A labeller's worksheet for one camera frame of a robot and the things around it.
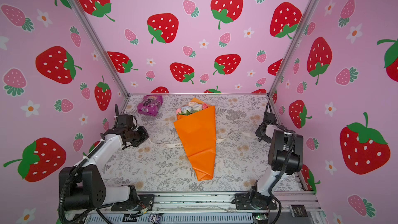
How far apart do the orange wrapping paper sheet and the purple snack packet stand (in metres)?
0.17

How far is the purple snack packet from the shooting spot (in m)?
1.06

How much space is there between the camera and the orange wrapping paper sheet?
2.75ft
